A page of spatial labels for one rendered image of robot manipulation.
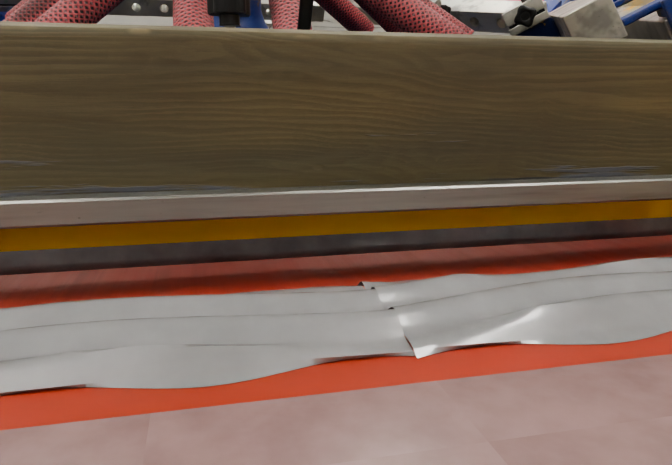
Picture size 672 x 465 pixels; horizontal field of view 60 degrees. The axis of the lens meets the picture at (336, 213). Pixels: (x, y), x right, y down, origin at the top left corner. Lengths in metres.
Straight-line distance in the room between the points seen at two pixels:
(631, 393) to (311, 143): 0.15
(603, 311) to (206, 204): 0.15
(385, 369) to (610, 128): 0.18
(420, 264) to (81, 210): 0.15
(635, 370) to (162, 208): 0.17
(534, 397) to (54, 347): 0.14
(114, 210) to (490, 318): 0.14
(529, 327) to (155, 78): 0.17
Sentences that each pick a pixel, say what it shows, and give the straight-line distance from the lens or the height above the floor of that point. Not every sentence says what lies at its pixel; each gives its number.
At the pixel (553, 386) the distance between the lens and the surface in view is 0.17.
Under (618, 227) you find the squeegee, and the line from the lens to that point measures 0.33.
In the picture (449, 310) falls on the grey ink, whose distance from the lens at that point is 0.20.
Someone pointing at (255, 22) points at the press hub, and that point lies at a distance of 1.05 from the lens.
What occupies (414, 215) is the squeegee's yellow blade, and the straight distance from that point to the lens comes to 0.28.
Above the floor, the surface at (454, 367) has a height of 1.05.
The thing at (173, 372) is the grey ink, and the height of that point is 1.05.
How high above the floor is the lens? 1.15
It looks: 20 degrees down
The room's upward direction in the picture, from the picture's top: 2 degrees clockwise
